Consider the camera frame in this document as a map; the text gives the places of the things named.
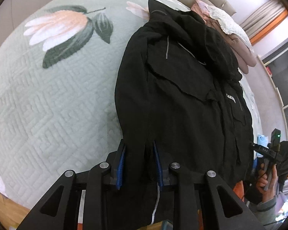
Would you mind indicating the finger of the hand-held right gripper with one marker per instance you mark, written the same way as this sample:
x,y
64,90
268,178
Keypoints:
x,y
261,149

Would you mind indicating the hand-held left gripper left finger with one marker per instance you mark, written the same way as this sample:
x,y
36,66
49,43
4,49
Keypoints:
x,y
120,166

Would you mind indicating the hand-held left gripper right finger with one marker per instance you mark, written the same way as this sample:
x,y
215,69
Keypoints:
x,y
158,167

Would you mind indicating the black hooded jacket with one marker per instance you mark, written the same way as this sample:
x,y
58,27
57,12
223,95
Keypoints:
x,y
177,115

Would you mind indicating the person's right forearm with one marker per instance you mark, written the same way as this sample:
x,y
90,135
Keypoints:
x,y
265,213

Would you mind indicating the person's right hand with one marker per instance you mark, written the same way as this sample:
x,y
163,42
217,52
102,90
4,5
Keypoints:
x,y
274,184

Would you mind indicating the dark window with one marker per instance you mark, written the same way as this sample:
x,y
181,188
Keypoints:
x,y
285,95

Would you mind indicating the small red sign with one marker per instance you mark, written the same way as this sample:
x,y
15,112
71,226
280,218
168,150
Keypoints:
x,y
268,71

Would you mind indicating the green floral blanket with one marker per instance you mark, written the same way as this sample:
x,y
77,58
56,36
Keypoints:
x,y
50,100

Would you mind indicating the folded pink quilt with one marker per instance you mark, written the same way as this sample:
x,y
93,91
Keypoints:
x,y
242,55

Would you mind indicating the orange curtain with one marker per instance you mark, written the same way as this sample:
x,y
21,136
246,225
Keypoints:
x,y
271,28

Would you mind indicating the white floral pillow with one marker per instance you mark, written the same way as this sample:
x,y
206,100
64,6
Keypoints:
x,y
230,20

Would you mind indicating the beige curtain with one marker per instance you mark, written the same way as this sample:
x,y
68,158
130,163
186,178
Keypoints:
x,y
264,13

